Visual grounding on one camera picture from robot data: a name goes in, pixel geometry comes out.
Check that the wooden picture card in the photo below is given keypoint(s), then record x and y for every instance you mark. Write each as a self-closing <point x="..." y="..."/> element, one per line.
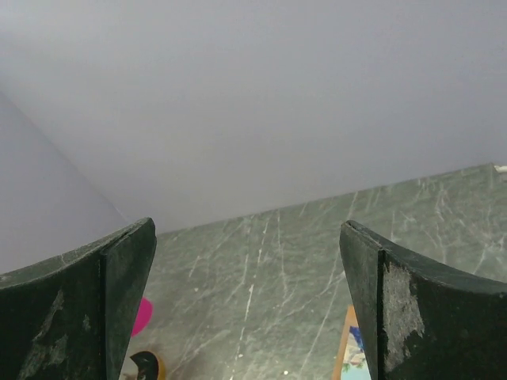
<point x="351" y="363"/>

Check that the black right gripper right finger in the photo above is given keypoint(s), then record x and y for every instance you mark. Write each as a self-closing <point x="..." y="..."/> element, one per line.
<point x="419" y="318"/>

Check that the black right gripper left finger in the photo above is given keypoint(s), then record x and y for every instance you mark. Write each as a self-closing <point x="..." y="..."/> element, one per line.
<point x="71" y="316"/>

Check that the gold wire glass rack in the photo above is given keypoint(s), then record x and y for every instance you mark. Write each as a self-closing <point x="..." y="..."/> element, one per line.
<point x="148" y="366"/>

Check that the pink wine glass front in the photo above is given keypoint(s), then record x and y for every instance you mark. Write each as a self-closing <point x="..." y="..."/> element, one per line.
<point x="143" y="316"/>

